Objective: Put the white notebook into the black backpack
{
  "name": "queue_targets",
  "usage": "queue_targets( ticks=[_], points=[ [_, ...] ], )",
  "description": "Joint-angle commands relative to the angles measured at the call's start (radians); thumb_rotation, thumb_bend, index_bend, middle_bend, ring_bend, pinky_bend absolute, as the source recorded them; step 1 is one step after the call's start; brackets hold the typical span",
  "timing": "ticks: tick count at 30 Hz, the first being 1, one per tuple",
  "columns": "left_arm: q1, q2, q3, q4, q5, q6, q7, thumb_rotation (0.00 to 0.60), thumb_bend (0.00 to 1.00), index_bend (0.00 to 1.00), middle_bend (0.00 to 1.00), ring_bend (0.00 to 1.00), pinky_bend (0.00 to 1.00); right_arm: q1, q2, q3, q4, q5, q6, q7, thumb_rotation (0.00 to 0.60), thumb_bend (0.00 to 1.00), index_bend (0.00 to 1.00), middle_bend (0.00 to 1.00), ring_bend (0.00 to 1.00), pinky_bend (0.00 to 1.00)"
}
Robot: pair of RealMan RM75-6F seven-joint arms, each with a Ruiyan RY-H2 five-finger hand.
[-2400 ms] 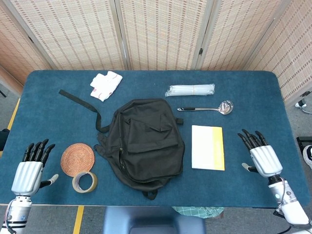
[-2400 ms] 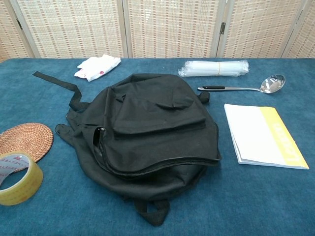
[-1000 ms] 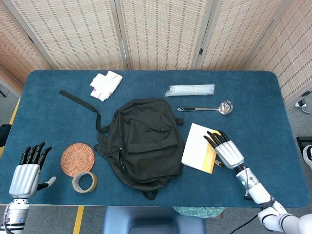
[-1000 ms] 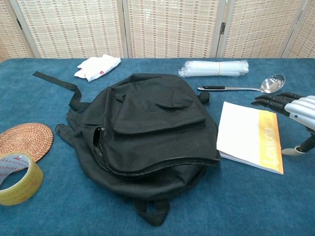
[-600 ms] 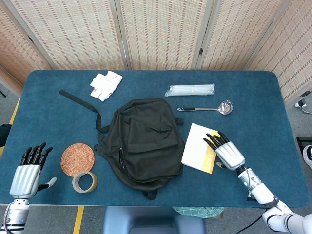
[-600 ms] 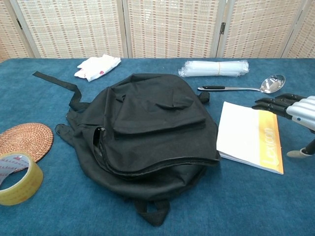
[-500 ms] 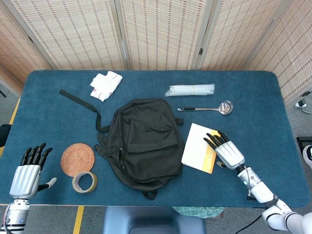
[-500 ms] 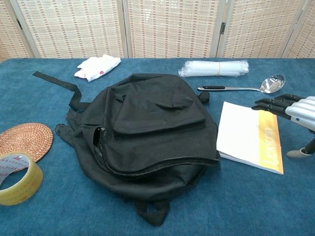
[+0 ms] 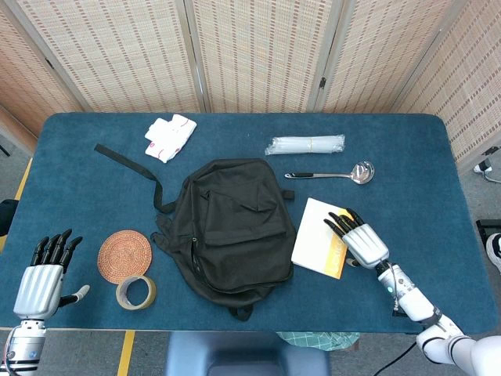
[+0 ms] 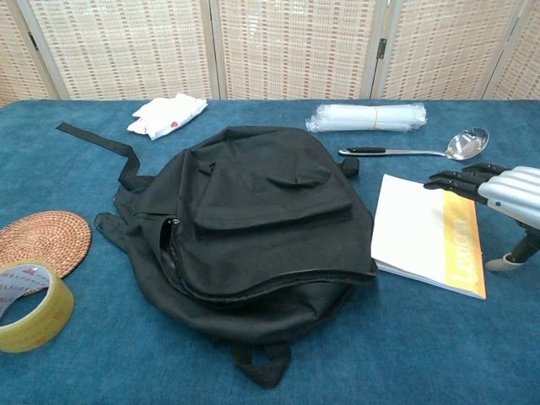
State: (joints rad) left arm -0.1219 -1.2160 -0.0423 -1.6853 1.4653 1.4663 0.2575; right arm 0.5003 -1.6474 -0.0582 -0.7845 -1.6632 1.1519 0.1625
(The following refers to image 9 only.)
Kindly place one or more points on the green checked cloth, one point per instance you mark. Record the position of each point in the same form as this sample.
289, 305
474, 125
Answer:
313, 340

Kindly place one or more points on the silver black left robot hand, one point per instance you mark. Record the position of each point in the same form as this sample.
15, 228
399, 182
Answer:
37, 290

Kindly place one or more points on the white plastic pack red print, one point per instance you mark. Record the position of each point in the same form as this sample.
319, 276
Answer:
168, 137

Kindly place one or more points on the black equipment base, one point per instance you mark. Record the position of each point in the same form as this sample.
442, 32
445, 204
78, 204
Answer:
489, 227

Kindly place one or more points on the black object on floor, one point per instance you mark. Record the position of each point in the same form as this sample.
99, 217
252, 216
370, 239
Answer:
6, 219

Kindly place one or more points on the woven folding screen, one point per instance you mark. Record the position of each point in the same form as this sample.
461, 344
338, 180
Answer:
117, 58

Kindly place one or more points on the yellowish packing tape roll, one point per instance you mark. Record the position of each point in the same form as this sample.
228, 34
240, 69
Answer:
137, 307

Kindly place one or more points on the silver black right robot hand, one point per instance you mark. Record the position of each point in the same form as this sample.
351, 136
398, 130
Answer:
364, 246

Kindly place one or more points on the round woven rattan coaster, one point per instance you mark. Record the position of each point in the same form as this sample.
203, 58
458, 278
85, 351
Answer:
123, 254

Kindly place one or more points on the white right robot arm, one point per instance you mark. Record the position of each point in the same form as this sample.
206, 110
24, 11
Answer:
415, 301

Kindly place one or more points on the black fabric backpack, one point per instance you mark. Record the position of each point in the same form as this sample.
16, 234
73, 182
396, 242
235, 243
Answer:
242, 235

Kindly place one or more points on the blue felt table cover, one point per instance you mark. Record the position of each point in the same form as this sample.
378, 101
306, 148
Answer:
411, 215

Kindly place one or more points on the white and yellow book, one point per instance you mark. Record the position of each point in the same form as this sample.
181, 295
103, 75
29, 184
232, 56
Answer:
313, 243

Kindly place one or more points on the blue padded robot base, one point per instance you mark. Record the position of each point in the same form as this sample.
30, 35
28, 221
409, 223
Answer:
242, 352

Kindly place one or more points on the bundle of clear wrapped straws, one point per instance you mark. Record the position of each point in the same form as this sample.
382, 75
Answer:
305, 144

